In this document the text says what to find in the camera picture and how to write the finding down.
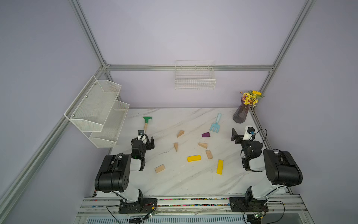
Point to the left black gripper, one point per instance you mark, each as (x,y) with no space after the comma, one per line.
(150,143)

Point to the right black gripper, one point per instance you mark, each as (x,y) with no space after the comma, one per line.
(234,135)

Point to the wooden triangle block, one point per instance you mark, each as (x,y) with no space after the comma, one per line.
(203,145)
(175,146)
(181,132)

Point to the wooden rectangular block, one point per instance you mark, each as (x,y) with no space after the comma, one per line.
(160,168)
(209,154)

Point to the purple block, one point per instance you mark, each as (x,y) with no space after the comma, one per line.
(205,135)

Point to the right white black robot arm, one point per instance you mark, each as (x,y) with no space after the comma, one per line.
(280,167)

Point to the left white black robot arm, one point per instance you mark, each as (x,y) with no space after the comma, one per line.
(114,173)

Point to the dark glass vase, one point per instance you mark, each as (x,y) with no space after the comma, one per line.
(241,113)

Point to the light blue toy fork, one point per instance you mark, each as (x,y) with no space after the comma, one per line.
(215,127)

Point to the yellow block upright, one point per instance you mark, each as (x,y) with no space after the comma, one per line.
(220,167)

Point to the yellow artificial flowers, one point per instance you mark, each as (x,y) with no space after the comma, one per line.
(251,98)

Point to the yellow block flat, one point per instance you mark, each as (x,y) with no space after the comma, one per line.
(194,158)

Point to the white two-tier mesh shelf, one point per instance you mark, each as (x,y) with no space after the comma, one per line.
(98,113)

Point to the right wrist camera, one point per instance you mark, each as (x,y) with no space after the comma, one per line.
(249,134)

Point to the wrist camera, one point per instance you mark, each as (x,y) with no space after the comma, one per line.
(140,133)
(249,134)

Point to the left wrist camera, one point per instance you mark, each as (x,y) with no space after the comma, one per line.
(140,133)

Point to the green rake wooden handle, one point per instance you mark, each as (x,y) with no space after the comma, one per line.
(146,118)

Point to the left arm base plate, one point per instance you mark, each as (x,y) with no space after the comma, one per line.
(142,206)

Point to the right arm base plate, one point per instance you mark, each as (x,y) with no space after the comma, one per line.
(240,204)

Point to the white wire wall basket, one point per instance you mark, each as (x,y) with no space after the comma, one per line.
(194,75)

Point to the aluminium front rail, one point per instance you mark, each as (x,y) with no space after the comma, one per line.
(279,209)

